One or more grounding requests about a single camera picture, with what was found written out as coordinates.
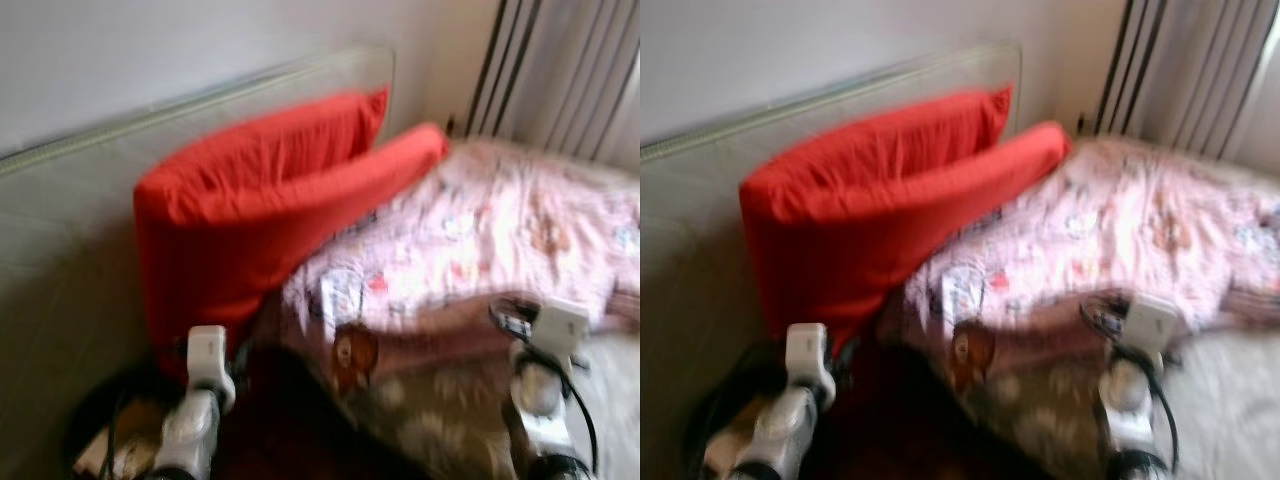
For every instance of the white pleated curtain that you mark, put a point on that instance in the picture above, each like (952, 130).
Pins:
(570, 70)
(1200, 70)

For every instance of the pink cartoon print blanket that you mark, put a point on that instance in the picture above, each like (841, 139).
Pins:
(1100, 225)
(480, 230)

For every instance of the bed with beige floral sheet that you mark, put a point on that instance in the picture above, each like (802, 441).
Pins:
(450, 430)
(1230, 420)

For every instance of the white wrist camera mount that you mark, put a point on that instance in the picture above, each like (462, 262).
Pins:
(207, 352)
(1152, 318)
(562, 322)
(807, 350)

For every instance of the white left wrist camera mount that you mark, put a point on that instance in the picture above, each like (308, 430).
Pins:
(207, 352)
(807, 350)

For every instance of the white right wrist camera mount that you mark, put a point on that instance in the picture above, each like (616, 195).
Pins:
(1152, 318)
(562, 322)

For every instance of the black round waste bin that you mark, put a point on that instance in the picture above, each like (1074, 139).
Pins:
(705, 400)
(90, 400)

